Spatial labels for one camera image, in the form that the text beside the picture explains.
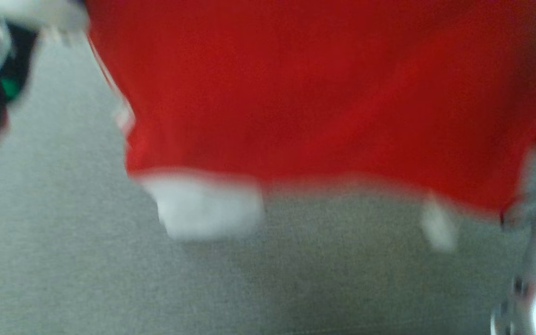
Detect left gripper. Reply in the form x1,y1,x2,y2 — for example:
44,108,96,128
0,0,88,132

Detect large grey sofa seat cushion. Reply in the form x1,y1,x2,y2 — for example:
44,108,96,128
0,33,534,335

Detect red shorts with white stripe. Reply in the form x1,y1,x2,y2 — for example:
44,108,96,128
84,0,536,253

